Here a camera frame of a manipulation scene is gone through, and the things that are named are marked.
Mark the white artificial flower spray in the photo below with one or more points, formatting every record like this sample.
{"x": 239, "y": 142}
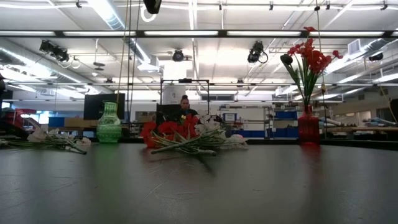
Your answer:
{"x": 38, "y": 135}
{"x": 211, "y": 126}

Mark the green glass vase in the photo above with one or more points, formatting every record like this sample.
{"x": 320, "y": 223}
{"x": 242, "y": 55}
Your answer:
{"x": 109, "y": 127}

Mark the red glass vase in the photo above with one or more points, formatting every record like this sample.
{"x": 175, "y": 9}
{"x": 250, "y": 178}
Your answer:
{"x": 308, "y": 127}

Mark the person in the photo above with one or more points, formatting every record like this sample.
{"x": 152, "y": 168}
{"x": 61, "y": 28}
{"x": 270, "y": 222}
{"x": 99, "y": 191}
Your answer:
{"x": 185, "y": 104}

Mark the white cylinder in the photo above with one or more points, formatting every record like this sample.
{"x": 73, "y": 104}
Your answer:
{"x": 174, "y": 95}

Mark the small black monitor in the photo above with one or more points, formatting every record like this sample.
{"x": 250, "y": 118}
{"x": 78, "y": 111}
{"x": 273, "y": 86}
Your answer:
{"x": 168, "y": 112}

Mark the black rig crossbar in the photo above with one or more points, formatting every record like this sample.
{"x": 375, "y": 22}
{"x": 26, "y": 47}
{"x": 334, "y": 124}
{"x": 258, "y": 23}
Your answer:
{"x": 222, "y": 33}

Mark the blue storage bins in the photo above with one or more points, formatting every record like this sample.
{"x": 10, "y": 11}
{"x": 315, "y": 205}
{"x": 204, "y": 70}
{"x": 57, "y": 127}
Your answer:
{"x": 286, "y": 115}

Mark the large black monitor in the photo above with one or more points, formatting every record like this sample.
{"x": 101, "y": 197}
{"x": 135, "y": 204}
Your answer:
{"x": 93, "y": 107}

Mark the brown cardboard box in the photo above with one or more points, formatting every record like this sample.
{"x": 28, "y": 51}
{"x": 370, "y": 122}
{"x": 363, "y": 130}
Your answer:
{"x": 77, "y": 122}

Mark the blue crate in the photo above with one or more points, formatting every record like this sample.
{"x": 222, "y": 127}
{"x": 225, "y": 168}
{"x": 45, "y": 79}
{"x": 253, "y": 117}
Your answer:
{"x": 56, "y": 122}

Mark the wooden workbench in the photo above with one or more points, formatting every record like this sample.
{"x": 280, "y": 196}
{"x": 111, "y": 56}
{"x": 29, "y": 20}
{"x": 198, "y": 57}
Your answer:
{"x": 357, "y": 129}

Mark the red furniture stack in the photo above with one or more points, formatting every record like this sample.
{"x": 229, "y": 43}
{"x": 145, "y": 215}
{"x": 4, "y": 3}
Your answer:
{"x": 14, "y": 119}

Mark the black hanging camera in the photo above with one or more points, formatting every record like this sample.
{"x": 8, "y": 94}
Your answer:
{"x": 178, "y": 56}
{"x": 59, "y": 54}
{"x": 255, "y": 51}

